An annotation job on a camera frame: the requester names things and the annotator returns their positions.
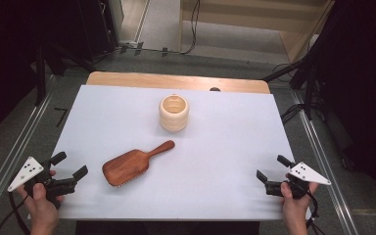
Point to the black metal stand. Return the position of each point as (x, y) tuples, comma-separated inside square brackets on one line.
[(40, 75), (308, 88)]

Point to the person's left hand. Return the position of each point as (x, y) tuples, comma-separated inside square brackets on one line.
[(40, 209)]

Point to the black equipment cabinet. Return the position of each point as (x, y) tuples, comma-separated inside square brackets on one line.
[(98, 26)]

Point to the cream ribbed cup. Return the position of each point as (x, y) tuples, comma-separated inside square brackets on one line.
[(173, 122)]

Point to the wooden paddle hairbrush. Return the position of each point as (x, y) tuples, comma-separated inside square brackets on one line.
[(127, 166)]

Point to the dark curtain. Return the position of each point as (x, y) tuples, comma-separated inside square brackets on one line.
[(365, 81), (6, 49)]

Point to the aluminium floor rail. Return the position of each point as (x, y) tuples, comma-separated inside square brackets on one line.
[(323, 163), (16, 153)]

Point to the light wooden shelf unit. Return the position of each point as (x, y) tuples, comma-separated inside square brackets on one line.
[(293, 39)]

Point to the person's right hand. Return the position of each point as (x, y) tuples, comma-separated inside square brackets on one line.
[(295, 210)]

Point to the dark round table grommet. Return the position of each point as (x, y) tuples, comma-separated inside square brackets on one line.
[(215, 89)]

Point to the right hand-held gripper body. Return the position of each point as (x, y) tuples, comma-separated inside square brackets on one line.
[(306, 173)]

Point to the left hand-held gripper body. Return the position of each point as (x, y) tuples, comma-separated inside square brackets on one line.
[(26, 171)]

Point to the white table cover board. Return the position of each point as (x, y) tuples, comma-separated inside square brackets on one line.
[(209, 153)]

